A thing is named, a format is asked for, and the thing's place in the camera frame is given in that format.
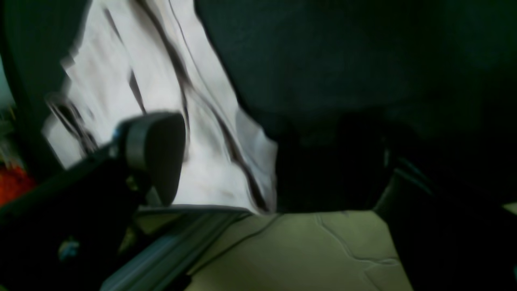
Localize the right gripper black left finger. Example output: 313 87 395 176
0 112 186 291

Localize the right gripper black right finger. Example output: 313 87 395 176
277 118 516 291

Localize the pink T-shirt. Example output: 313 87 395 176
43 0 277 214

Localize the black table cloth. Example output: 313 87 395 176
194 0 516 213

